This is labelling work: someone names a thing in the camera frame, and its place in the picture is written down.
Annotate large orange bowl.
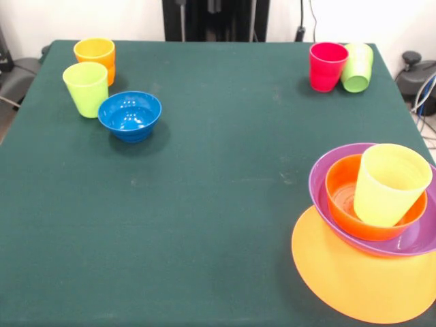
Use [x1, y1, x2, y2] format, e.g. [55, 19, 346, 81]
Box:
[291, 204, 436, 324]

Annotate light green cup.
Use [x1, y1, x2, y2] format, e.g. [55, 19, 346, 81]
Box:
[62, 61, 109, 119]

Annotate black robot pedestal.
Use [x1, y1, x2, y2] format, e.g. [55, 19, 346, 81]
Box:
[162, 0, 270, 42]

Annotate tangle of floor cables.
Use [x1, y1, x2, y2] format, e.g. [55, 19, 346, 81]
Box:
[410, 73, 436, 140]

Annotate black cable with plug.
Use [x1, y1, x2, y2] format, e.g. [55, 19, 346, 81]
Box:
[294, 0, 307, 44]

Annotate purple bowl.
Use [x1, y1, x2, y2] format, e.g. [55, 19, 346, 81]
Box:
[308, 142, 436, 257]

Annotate dark green tablecloth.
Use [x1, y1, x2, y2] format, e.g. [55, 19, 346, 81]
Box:
[0, 40, 436, 327]

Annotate yellow cup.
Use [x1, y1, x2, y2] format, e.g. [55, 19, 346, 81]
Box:
[353, 143, 433, 228]

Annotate red cup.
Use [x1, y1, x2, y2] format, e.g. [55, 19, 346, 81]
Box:
[309, 42, 350, 93]

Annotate black office chair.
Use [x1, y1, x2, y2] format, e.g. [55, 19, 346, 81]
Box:
[0, 27, 42, 110]
[396, 50, 436, 100]

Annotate blue bowl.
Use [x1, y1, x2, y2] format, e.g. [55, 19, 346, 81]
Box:
[97, 91, 163, 143]

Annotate small orange-red bowl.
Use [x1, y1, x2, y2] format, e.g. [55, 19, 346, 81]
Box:
[325, 153, 429, 242]

